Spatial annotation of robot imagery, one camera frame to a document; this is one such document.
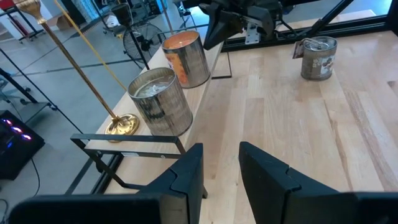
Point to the wooden shelf with black frame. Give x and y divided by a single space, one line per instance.
199 96

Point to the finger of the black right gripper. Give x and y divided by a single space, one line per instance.
264 18
222 26

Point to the glass jar candle with tag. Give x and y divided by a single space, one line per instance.
318 65

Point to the silver metal bracket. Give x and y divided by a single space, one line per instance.
252 34

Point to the cardboard box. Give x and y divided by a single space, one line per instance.
59 21

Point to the black computer with coloured lights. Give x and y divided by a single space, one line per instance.
18 155

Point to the black floor fan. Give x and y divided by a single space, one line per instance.
153 37

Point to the orange candle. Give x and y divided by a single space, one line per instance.
189 62

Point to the white candle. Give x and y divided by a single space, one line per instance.
161 112

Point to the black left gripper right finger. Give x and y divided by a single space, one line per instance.
267 186

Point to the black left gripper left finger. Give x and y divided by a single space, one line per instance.
186 174

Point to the black aluminium rig frame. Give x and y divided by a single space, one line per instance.
342 27

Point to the red topped black stand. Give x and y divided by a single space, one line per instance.
6 3

